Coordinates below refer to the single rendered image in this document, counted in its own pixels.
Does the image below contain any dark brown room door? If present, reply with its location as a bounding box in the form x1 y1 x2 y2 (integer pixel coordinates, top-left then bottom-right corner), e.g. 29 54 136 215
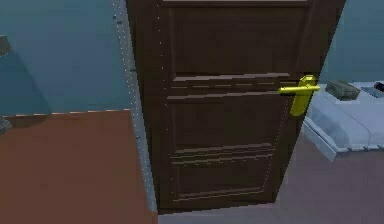
125 0 348 215

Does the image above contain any grey green box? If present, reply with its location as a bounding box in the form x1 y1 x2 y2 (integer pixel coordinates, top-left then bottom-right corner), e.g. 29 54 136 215
324 79 362 102

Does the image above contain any pale blue bed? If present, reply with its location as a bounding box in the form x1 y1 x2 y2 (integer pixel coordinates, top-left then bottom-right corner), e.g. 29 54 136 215
302 81 384 163

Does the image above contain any grey lamp base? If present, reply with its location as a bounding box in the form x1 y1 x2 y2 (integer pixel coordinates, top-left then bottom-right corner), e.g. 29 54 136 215
0 116 13 136

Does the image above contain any grey lamp shade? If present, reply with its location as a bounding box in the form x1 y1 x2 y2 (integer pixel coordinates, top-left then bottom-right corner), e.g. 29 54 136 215
0 34 13 58

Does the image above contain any yellow door handle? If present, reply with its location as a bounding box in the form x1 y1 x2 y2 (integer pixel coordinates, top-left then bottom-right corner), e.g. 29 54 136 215
277 74 321 117

